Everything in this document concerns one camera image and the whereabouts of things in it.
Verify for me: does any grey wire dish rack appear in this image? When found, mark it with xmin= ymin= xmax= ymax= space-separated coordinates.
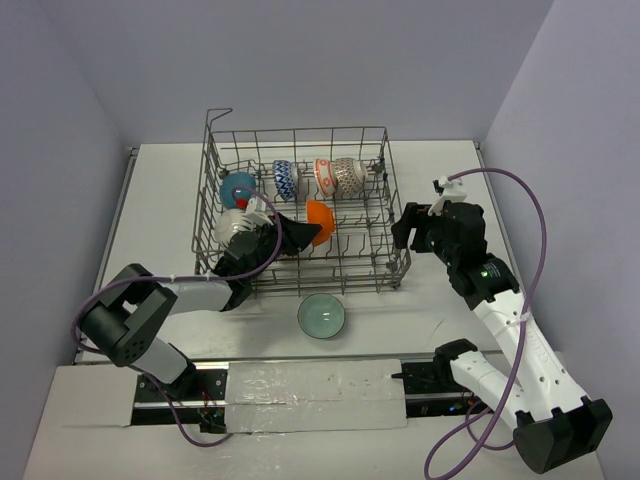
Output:
xmin=191 ymin=108 xmax=411 ymax=296

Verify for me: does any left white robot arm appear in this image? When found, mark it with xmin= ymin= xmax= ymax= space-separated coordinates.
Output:
xmin=74 ymin=214 xmax=322 ymax=399

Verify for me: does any green patterned bowl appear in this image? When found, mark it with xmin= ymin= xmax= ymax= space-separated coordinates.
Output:
xmin=297 ymin=293 xmax=346 ymax=340

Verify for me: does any red patterned bowl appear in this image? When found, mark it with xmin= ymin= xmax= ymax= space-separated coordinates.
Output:
xmin=272 ymin=160 xmax=299 ymax=202

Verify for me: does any grey patterned bowl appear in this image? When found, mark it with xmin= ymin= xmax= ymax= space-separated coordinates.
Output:
xmin=332 ymin=157 xmax=368 ymax=197

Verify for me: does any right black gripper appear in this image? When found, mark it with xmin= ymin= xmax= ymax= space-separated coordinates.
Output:
xmin=390 ymin=201 xmax=458 ymax=265

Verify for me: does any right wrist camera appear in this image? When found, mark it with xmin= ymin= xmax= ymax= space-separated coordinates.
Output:
xmin=428 ymin=176 xmax=467 ymax=216

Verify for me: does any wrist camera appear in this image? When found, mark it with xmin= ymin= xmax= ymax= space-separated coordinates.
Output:
xmin=235 ymin=197 xmax=273 ymax=229
xmin=428 ymin=176 xmax=467 ymax=216

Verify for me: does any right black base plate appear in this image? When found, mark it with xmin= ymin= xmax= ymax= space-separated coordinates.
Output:
xmin=391 ymin=361 xmax=486 ymax=418

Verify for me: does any plain blue bowl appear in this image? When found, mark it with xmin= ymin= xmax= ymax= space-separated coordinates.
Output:
xmin=220 ymin=172 xmax=257 ymax=209

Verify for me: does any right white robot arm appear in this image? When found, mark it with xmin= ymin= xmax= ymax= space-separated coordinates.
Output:
xmin=391 ymin=201 xmax=613 ymax=474

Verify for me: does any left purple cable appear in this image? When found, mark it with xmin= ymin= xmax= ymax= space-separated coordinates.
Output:
xmin=73 ymin=185 xmax=282 ymax=447

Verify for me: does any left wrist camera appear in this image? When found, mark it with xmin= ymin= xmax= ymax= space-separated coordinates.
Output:
xmin=235 ymin=197 xmax=273 ymax=229

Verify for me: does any orange floral bowl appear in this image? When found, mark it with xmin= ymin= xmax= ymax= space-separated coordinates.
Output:
xmin=314 ymin=158 xmax=338 ymax=198

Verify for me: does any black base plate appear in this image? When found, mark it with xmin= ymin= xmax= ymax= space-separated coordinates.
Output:
xmin=131 ymin=366 xmax=228 ymax=434
xmin=391 ymin=361 xmax=486 ymax=418

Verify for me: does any plain white bowl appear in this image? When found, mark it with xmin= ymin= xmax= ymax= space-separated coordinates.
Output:
xmin=306 ymin=200 xmax=335 ymax=247

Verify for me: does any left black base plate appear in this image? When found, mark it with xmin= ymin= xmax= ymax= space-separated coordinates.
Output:
xmin=131 ymin=366 xmax=228 ymax=434

